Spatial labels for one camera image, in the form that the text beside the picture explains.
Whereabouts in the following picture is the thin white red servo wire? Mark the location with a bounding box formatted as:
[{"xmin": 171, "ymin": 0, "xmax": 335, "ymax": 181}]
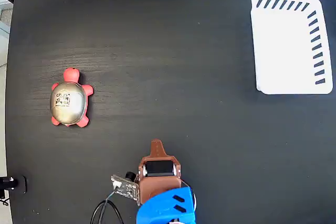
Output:
[{"xmin": 180, "ymin": 178, "xmax": 197, "ymax": 210}]

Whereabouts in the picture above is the red turtle toy gold shell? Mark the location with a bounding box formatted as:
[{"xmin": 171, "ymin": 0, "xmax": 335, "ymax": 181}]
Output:
[{"xmin": 49, "ymin": 68, "xmax": 95, "ymax": 128}]

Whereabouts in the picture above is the bare camera circuit board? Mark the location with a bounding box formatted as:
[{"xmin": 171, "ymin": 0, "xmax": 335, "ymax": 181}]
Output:
[{"xmin": 110, "ymin": 171, "xmax": 140, "ymax": 201}]

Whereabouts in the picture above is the white slotted tray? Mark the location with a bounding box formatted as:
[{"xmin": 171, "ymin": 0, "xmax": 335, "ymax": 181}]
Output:
[{"xmin": 250, "ymin": 0, "xmax": 333, "ymax": 95}]

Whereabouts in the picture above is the black table clamp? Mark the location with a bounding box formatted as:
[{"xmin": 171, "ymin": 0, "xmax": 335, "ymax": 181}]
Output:
[{"xmin": 0, "ymin": 175, "xmax": 28, "ymax": 200}]

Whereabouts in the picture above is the black camera cable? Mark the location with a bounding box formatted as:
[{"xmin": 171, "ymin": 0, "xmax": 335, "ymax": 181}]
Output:
[{"xmin": 90, "ymin": 189, "xmax": 124, "ymax": 224}]

